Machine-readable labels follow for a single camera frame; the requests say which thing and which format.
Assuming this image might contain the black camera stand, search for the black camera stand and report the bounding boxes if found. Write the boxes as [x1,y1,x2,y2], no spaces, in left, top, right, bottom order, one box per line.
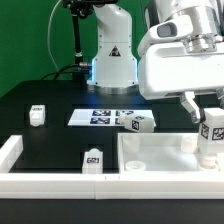
[62,0,118,81]

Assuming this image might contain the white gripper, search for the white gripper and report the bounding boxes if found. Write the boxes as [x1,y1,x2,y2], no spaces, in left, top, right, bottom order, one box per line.
[138,19,224,123]

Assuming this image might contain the white U-shaped fence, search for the white U-shaped fence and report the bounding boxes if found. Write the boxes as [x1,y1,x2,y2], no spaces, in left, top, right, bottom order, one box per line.
[0,135,224,199]

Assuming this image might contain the white square tabletop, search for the white square tabletop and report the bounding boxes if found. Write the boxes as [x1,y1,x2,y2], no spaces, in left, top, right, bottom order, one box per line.
[117,132,224,175]

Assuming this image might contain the white cable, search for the white cable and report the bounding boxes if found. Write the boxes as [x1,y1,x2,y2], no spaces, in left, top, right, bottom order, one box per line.
[47,0,64,73]

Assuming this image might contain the white marker sheet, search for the white marker sheet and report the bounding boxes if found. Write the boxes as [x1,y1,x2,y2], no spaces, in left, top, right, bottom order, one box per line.
[68,109,153,126]

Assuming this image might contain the black cables at base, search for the black cables at base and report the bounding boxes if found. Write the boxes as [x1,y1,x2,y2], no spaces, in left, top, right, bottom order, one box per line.
[40,64,93,81]

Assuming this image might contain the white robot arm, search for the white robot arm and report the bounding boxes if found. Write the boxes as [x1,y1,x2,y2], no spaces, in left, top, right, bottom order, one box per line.
[88,0,224,123]

